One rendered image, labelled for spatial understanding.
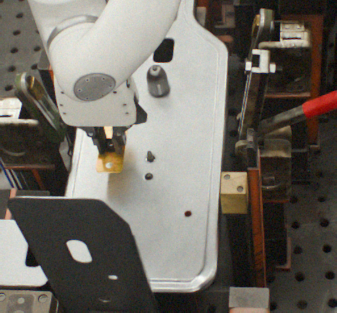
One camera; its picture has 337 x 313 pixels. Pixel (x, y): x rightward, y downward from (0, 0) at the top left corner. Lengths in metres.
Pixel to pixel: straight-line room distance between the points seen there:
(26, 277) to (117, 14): 0.43
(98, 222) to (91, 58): 0.18
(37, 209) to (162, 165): 0.41
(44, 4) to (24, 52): 0.88
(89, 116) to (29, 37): 0.74
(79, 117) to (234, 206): 0.23
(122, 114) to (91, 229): 0.28
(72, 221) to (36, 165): 0.51
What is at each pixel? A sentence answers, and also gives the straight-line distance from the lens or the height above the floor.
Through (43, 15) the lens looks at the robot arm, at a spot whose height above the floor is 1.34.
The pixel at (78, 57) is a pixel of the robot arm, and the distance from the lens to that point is 0.89.
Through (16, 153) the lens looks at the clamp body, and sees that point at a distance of 1.31.
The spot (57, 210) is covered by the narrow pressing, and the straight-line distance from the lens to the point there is 0.81.
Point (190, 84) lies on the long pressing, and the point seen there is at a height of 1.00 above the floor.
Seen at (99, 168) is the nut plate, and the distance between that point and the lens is 1.18.
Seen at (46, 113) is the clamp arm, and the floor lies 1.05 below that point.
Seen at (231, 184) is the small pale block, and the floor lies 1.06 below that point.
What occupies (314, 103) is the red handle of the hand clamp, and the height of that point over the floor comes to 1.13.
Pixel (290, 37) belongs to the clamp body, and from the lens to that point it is 1.24.
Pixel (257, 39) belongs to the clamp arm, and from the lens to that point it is 1.23.
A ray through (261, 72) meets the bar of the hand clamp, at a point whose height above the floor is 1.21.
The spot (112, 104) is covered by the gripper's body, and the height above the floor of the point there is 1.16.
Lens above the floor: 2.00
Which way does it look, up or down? 55 degrees down
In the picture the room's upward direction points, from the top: 12 degrees counter-clockwise
